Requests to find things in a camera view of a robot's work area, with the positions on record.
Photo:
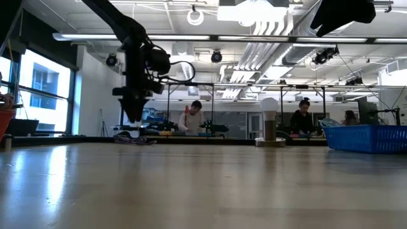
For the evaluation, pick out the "red plastic basket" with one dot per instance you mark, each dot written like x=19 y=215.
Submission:
x=5 y=124

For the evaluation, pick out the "blue plastic basket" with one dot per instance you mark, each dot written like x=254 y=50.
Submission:
x=365 y=139

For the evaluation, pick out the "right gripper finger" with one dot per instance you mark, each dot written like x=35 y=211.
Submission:
x=334 y=25
x=327 y=12

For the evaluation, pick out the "black ceiling spotlight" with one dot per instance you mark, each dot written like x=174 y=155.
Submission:
x=111 y=59
x=326 y=54
x=216 y=56

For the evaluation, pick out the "background black robot arm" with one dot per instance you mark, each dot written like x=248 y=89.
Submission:
x=160 y=126
x=214 y=128

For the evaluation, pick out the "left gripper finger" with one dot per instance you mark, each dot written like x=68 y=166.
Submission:
x=139 y=108
x=128 y=108

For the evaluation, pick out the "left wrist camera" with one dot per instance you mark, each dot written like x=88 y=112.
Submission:
x=159 y=60

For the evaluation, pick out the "large window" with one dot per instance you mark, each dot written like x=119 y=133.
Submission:
x=47 y=95

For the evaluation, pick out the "small grey cylinder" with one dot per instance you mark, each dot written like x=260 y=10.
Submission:
x=7 y=143

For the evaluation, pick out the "white bulb table lamp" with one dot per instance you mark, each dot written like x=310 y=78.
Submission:
x=269 y=108

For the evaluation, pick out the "overhead LED light bar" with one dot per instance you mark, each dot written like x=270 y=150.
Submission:
x=214 y=37

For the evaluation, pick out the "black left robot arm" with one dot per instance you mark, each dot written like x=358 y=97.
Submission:
x=121 y=22

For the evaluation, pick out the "person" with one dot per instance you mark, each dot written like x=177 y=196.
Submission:
x=302 y=119
x=192 y=121
x=349 y=118

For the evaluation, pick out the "black bin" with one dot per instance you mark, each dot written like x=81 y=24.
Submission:
x=23 y=127

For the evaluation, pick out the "background dark monitor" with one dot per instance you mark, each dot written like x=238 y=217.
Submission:
x=365 y=111

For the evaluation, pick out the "black table frame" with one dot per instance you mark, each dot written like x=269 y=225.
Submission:
x=190 y=141

